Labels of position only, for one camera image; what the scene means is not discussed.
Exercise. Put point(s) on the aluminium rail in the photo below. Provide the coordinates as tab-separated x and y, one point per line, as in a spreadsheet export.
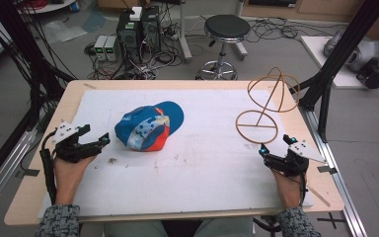
3	174
339	184

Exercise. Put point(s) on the person's legs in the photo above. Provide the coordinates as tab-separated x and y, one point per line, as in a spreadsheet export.
210	228

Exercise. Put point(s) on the grey rounded device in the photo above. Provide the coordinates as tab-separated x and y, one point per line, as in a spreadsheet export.
368	51

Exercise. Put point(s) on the black round stool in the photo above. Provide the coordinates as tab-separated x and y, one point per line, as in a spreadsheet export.
227	28

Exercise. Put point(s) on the person's right hand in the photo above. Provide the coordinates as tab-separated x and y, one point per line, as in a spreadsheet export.
289	191

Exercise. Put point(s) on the person's left hand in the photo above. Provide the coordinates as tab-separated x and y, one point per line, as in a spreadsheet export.
67	179

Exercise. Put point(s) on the black device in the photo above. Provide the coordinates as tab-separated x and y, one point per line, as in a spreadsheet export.
373	75

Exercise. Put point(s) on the grey power supply unit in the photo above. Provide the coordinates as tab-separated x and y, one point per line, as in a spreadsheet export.
100	47
112	48

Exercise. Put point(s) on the thin wooden stick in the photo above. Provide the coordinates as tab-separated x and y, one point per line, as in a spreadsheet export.
319	196

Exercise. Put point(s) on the white table leg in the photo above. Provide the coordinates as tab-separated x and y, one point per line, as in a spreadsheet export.
185	33

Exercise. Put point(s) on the grey tape strip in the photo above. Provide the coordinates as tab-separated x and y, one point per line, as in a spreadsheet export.
26	173
327	169

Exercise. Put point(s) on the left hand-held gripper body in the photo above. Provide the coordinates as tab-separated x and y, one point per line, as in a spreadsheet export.
75	149

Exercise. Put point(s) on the blue and orange cap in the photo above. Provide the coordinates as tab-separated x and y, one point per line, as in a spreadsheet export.
148	126

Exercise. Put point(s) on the black frame post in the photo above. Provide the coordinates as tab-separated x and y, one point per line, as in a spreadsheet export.
342	52
19	49

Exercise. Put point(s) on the clear plastic sheet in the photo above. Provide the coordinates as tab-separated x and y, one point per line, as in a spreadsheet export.
62	31

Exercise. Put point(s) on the black computer tower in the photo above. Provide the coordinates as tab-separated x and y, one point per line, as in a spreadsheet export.
138	33

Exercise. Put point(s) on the small white box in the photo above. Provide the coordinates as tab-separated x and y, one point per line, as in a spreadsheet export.
136	14

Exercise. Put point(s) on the white board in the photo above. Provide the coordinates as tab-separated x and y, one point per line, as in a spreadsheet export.
342	79

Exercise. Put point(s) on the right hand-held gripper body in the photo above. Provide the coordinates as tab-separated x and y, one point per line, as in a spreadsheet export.
292	163

